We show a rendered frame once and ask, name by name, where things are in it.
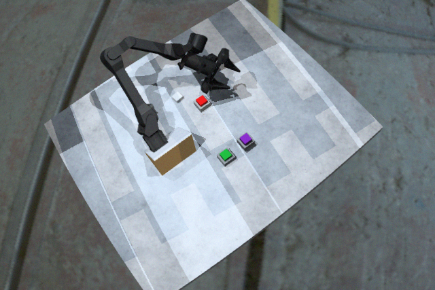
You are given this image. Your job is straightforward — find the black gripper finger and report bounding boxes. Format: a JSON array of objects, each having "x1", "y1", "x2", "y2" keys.
[
  {"x1": 224, "y1": 57, "x2": 241, "y2": 73},
  {"x1": 209, "y1": 78, "x2": 230, "y2": 91}
]

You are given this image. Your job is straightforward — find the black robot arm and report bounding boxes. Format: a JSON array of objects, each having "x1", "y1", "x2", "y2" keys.
[{"x1": 100, "y1": 33, "x2": 207, "y2": 152}]

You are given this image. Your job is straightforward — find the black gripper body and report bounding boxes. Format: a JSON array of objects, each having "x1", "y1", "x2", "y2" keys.
[{"x1": 195, "y1": 48, "x2": 229, "y2": 94}]

